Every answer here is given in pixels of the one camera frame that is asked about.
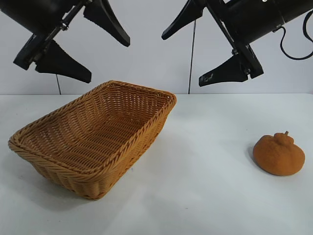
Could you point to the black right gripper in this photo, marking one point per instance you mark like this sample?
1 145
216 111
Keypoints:
252 22

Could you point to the soft orange toy fruit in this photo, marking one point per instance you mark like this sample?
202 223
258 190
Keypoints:
278 156

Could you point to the woven wicker basket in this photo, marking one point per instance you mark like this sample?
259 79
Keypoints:
97 137

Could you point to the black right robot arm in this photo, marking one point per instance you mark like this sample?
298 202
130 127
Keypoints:
293 8

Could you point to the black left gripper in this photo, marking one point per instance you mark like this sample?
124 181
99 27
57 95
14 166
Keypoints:
29 12

